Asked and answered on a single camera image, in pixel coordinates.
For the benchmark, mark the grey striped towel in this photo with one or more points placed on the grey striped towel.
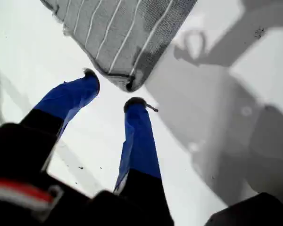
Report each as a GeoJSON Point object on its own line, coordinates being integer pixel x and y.
{"type": "Point", "coordinates": [122, 35]}

